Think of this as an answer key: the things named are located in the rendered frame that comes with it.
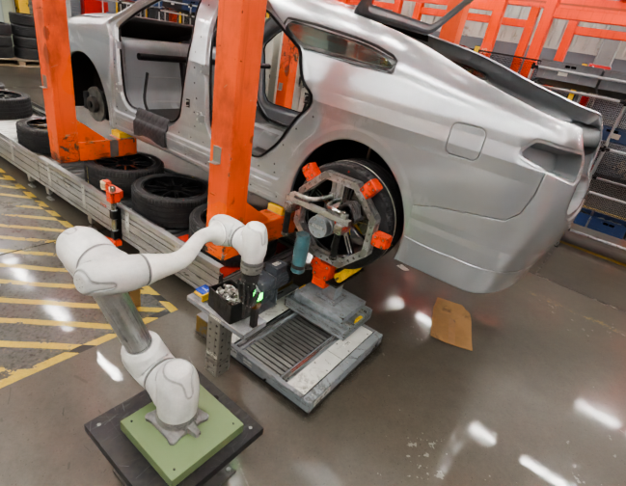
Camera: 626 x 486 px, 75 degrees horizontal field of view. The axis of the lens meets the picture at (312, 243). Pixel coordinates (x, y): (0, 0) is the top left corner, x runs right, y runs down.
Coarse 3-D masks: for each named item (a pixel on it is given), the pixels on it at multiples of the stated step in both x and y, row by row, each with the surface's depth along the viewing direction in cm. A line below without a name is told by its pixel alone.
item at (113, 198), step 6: (102, 180) 322; (108, 180) 323; (102, 186) 322; (108, 186) 319; (108, 192) 304; (120, 192) 310; (108, 198) 305; (114, 198) 305; (120, 198) 309; (114, 240) 322; (120, 240) 324
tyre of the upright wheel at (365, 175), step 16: (352, 160) 241; (368, 160) 246; (352, 176) 232; (368, 176) 227; (384, 176) 235; (384, 192) 226; (384, 208) 226; (400, 208) 237; (384, 224) 229; (400, 224) 240; (368, 256) 241
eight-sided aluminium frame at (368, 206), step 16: (320, 176) 237; (336, 176) 229; (304, 192) 246; (304, 208) 255; (368, 208) 222; (304, 224) 258; (368, 224) 225; (368, 240) 228; (320, 256) 252; (352, 256) 238
